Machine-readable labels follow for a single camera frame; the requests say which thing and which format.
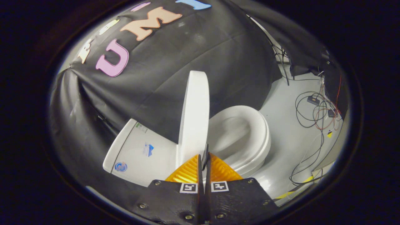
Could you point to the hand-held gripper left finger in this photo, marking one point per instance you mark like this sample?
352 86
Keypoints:
175 200

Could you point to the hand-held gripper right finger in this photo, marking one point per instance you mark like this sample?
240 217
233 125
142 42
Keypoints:
237 200

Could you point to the white toilet lid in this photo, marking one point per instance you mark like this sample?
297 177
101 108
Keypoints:
194 118

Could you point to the white ceramic toilet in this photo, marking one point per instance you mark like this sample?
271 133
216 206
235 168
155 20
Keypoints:
137 156

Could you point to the white toilet seat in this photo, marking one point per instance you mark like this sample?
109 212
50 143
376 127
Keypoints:
253 125

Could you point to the yellow black floor tape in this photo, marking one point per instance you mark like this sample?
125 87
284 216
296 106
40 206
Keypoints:
307 180

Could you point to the black power adapter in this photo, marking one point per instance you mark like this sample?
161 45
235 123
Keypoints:
313 100
332 113

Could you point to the black tripod stand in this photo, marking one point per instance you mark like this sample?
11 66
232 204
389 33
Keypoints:
282 67

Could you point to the black backdrop cloth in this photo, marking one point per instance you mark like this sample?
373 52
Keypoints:
187 53

